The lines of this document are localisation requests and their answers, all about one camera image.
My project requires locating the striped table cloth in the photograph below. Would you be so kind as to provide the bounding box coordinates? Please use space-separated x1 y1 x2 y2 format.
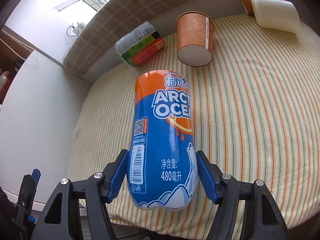
68 15 319 228

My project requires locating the blue Arctic Ocean cup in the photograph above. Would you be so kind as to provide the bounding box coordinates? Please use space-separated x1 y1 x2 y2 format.
127 70 198 211

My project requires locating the white plastic cup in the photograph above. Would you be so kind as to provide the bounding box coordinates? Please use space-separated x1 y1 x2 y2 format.
251 0 300 34

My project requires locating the orange paper cup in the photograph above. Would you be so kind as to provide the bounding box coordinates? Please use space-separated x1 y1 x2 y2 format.
176 11 214 67

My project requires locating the bead blind cord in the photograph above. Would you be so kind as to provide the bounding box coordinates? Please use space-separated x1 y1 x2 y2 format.
0 31 40 62

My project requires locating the white charger with cables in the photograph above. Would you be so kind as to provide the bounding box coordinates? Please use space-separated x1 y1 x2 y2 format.
66 22 86 37

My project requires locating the brown plaid sill cloth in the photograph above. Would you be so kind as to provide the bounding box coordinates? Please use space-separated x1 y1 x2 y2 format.
63 0 293 77

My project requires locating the green orange labelled cup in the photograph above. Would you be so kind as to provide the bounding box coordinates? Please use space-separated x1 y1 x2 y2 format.
115 21 166 67

